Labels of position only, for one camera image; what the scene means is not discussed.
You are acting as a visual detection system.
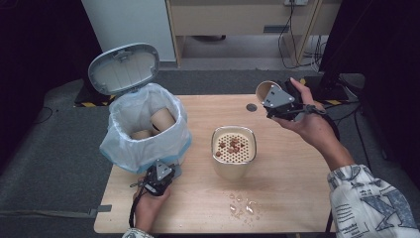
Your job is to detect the translucent blue-edged trash bag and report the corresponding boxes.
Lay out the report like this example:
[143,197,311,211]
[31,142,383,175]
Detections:
[99,82,193,176]

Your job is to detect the person's right hand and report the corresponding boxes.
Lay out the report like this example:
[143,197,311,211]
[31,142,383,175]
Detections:
[271,76,344,157]

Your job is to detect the right hand-held gripper cable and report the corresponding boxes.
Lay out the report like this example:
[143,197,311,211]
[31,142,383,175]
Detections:
[283,103,342,142]

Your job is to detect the wooden desk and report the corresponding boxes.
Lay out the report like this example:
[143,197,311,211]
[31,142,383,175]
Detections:
[164,0,343,67]

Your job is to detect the white pedal trash can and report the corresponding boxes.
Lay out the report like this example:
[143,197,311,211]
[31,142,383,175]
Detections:
[87,43,186,179]

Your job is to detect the black stand base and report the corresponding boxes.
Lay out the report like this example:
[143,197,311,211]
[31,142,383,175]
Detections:
[303,74,350,102]

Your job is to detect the grey floor tape strip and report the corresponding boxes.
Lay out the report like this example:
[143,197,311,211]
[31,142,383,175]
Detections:
[88,204,114,215]

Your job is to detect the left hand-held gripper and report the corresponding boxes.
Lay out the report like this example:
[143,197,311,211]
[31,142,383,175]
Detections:
[138,159,176,197]

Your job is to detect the left hand-held gripper cable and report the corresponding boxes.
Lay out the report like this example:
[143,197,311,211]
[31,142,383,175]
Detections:
[128,179,149,229]

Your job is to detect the brown paper cup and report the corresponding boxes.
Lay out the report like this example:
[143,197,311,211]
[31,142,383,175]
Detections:
[130,129,154,141]
[256,80,283,104]
[150,107,176,134]

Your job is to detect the person's left hand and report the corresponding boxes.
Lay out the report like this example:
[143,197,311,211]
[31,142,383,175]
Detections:
[133,188,172,231]

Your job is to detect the spilled water drops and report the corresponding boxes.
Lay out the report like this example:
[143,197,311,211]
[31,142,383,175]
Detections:
[228,191,263,221]

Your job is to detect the brown food scraps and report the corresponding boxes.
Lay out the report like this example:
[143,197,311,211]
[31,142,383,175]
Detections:
[215,138,248,158]

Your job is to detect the hand-held gripper cable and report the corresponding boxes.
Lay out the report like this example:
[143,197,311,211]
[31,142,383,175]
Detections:
[128,179,149,229]
[283,103,342,142]

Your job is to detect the black hanging cables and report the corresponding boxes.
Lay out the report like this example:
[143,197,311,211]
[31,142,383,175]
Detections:
[276,0,329,70]

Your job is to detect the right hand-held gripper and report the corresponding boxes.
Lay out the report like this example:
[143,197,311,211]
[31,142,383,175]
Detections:
[262,78,310,121]

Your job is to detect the beige strainer bucket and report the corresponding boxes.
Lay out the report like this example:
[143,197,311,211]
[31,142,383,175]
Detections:
[211,125,258,181]

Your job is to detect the white cabinet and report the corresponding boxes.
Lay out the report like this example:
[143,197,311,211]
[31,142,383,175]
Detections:
[81,0,177,63]

